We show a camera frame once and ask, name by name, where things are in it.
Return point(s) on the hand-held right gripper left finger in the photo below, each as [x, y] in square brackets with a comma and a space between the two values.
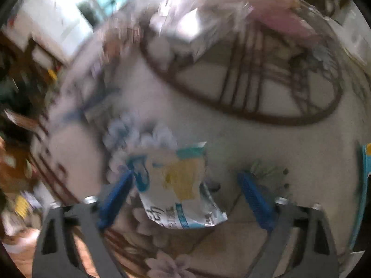
[116, 199]

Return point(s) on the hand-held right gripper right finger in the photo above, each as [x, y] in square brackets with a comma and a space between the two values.
[255, 199]

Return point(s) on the white and teal snack packet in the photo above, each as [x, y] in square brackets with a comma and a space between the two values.
[174, 179]

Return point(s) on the pink plastic wrapper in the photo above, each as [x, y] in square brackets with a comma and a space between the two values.
[285, 20]

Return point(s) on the teal plastic object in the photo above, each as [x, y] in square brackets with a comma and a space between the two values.
[363, 179]

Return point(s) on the white box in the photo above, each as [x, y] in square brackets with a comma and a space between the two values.
[191, 29]

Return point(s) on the white cabinet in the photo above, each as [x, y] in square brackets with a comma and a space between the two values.
[49, 17]

